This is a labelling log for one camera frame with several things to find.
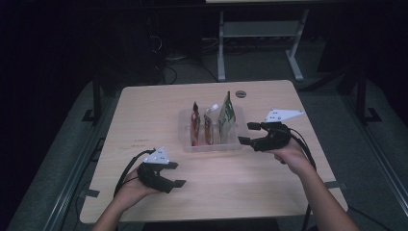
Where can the person's left hand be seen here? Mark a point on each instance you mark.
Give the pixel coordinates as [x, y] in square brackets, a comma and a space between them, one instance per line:
[131, 192]

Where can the person's right hand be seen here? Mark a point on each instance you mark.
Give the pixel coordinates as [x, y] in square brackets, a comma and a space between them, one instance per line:
[295, 159]

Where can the red and black snack packet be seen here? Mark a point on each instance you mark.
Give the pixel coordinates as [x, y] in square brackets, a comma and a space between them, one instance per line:
[195, 126]

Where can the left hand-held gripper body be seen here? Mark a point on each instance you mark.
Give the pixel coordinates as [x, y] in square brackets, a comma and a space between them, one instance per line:
[150, 178]

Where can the green and white snack packet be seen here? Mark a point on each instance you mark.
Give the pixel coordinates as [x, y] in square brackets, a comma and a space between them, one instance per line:
[226, 122]

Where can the black metal stand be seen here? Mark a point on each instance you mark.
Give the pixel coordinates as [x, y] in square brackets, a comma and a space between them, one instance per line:
[362, 96]
[96, 96]

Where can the grey round table grommet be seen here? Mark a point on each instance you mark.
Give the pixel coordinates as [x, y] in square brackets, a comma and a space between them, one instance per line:
[241, 94]

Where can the clear plastic container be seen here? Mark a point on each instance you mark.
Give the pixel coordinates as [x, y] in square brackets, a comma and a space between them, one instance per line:
[186, 128]

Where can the metal floor rail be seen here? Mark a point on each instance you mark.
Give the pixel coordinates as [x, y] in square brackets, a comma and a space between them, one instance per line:
[69, 195]
[381, 157]

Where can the white and orange snack packet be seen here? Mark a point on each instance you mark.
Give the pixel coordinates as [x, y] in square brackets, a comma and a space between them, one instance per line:
[209, 126]

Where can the black tape strip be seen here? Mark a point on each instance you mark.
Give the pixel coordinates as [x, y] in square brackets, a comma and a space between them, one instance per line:
[93, 193]
[338, 185]

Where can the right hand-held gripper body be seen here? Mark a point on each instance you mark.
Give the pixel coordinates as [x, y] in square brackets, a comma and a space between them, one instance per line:
[279, 138]

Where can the white metal desk frame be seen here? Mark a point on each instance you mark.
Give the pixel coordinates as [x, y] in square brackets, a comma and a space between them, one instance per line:
[220, 48]

